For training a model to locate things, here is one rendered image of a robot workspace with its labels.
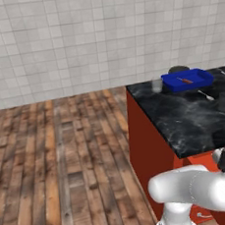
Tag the blue tray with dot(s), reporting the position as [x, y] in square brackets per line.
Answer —
[187, 80]

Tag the red kitchen island cabinet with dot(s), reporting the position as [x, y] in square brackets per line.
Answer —
[148, 153]

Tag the red drawer front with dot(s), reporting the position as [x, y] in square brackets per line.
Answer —
[211, 213]

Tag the hot dog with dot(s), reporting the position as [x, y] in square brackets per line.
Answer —
[184, 80]

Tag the clear glass cup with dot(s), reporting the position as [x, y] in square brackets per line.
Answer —
[157, 85]

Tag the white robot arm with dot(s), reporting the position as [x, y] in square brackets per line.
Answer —
[192, 187]

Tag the silver spoon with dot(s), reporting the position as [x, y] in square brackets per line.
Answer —
[206, 95]

